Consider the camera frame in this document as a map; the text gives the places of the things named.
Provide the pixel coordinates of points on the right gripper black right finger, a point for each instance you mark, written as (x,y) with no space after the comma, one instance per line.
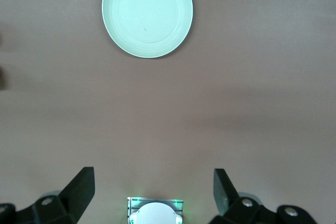
(231,203)

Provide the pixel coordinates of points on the pale green round plate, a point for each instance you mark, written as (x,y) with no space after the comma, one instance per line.
(147,11)

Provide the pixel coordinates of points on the brown table cover sheet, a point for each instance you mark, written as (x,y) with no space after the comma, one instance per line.
(236,103)

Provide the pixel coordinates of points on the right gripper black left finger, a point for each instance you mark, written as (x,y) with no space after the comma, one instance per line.
(76,195)

